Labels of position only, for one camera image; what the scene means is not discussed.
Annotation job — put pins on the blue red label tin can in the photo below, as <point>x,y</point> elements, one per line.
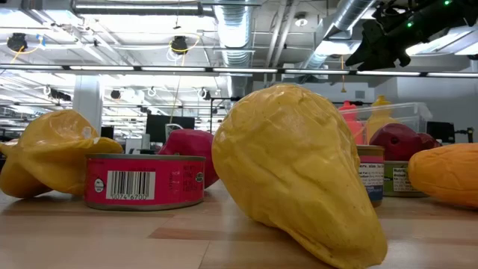
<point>371,175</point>

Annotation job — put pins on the black computer monitor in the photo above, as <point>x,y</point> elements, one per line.
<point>157,127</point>
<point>440,130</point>

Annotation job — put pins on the long horizontal light bar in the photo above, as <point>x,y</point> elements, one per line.
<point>242,70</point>

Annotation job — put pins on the large dark red toy fruit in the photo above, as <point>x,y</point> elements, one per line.
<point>432,141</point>

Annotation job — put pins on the white building pillar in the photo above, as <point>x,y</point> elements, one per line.
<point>87,108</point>

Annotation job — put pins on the red round toy fruit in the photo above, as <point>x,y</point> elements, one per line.
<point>190,143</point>

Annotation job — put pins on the orange toy fruit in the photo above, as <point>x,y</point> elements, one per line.
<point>444,173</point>

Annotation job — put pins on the yellow squeeze bottle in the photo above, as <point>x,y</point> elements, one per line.
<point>379,119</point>

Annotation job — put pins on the ribbed silver air duct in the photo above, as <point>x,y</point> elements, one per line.
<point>233,33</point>

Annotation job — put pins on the black upright panel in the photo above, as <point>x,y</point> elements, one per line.
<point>107,131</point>

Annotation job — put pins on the smooth silver air duct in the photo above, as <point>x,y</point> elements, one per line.
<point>347,15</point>

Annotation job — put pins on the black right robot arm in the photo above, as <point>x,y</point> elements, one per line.
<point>429,18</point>

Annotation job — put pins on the orange-red squeeze bottle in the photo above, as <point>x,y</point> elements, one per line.
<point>351,119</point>

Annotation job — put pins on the clear plastic bottle bin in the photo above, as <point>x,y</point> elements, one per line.
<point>414,112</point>

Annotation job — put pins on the yellow toy starfruit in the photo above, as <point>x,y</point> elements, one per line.
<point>56,149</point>

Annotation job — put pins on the yellow toy pear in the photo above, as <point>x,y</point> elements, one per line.
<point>298,168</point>

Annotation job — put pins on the green label tin can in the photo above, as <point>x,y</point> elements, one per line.
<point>401,181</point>

